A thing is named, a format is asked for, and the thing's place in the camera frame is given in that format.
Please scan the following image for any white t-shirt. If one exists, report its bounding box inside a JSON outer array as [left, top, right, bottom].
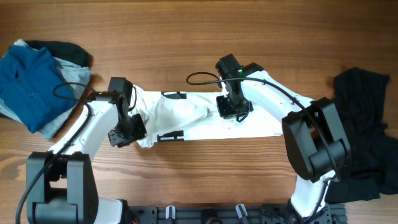
[[129, 86, 282, 148]]

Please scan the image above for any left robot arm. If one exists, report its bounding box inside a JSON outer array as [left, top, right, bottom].
[[21, 90, 146, 224]]

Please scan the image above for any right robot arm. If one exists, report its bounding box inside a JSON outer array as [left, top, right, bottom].
[[215, 55, 351, 223]]

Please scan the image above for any folded grey shirt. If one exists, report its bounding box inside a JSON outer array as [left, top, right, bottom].
[[1, 39, 91, 140]]

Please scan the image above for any folded black garment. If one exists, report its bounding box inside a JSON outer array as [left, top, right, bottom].
[[25, 40, 92, 67]]

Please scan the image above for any folded blue shirt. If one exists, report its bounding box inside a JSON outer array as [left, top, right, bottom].
[[1, 45, 75, 133]]

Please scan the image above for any black printed t-shirt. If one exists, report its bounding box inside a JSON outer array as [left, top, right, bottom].
[[325, 67, 397, 204]]

